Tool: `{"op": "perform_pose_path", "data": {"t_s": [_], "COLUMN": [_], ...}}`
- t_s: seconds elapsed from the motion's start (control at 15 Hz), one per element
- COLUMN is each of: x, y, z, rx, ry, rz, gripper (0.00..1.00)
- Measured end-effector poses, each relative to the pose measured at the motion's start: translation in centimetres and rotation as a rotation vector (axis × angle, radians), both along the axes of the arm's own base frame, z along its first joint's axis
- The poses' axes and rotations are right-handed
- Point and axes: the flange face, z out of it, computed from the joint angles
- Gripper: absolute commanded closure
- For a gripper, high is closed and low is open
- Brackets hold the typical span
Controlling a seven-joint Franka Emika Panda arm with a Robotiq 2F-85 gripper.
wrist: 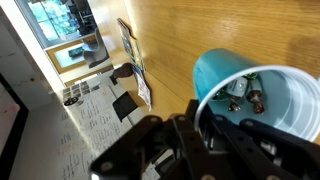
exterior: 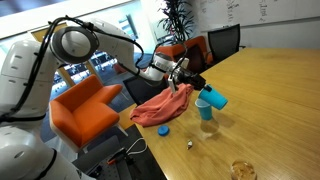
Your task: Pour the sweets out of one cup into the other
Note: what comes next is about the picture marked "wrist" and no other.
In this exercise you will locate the printed paper leaflet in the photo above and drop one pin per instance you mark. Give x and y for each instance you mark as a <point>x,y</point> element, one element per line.
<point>143,88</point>

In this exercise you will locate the colourful magazine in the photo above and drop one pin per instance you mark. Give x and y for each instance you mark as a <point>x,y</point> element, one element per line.
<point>131,46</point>

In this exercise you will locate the blue plastic cup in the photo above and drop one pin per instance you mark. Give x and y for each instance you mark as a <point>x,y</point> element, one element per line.
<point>213,66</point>

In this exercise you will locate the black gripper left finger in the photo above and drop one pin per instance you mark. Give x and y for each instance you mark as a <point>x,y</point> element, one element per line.
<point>160,150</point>

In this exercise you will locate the grey moulded chair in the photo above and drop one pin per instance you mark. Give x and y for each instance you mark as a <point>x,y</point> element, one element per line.
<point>96,50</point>

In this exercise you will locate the wall whiteboard with writing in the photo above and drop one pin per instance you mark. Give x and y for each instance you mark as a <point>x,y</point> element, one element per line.
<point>90,133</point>

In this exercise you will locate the black office chair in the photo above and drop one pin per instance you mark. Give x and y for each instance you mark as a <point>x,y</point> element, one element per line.
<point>125,105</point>

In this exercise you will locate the dark brown object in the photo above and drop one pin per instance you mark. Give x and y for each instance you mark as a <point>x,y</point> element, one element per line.
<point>125,70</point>

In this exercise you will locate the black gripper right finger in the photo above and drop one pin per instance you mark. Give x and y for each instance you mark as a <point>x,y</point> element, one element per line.
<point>266,156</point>

